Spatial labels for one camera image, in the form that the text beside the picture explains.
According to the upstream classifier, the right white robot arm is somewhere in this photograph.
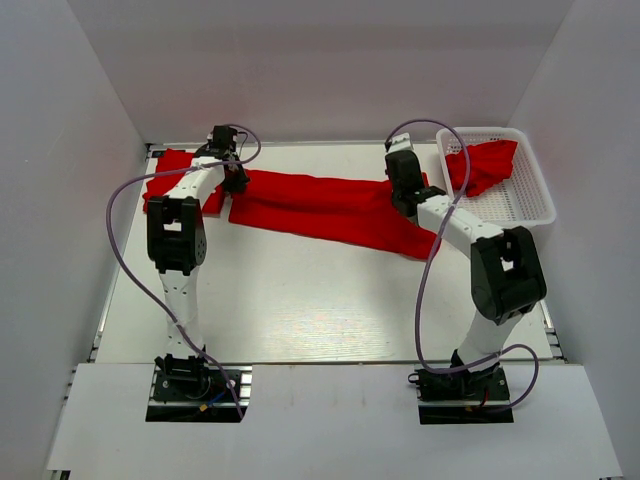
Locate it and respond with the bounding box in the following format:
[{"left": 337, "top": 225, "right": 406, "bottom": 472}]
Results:
[{"left": 385, "top": 133, "right": 547, "bottom": 399}]

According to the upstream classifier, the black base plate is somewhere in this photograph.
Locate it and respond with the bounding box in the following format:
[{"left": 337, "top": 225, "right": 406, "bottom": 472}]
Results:
[
  {"left": 407, "top": 366, "right": 514, "bottom": 425},
  {"left": 145, "top": 366, "right": 252, "bottom": 424}
]

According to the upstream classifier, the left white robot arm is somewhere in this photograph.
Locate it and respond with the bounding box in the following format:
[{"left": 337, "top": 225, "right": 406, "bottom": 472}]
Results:
[{"left": 146, "top": 124, "right": 249, "bottom": 400}]

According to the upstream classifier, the folded red t shirt stack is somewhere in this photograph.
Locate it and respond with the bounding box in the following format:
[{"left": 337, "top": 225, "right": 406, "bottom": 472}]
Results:
[{"left": 143, "top": 149, "right": 225, "bottom": 216}]

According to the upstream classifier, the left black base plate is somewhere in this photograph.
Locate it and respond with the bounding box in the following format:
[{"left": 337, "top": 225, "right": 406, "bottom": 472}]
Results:
[{"left": 145, "top": 366, "right": 252, "bottom": 424}]

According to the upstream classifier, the red t shirt in basket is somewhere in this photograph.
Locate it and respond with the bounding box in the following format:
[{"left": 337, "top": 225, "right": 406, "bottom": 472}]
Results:
[{"left": 445, "top": 140, "right": 518, "bottom": 197}]

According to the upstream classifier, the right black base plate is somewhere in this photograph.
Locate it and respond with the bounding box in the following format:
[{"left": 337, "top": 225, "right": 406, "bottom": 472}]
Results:
[{"left": 407, "top": 366, "right": 514, "bottom": 425}]

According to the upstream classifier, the white plastic basket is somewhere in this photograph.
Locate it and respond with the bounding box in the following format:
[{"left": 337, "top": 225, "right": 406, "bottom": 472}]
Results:
[{"left": 436, "top": 126, "right": 556, "bottom": 229}]

